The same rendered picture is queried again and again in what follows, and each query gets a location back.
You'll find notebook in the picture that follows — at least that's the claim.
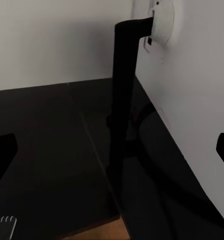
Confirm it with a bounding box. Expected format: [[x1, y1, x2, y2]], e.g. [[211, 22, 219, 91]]
[[0, 216, 17, 240]]

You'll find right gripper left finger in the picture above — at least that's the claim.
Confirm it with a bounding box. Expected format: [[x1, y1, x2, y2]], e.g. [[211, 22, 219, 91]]
[[0, 133, 18, 181]]

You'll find monitor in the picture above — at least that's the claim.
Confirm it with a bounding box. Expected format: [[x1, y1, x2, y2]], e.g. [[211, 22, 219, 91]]
[[106, 0, 224, 220]]

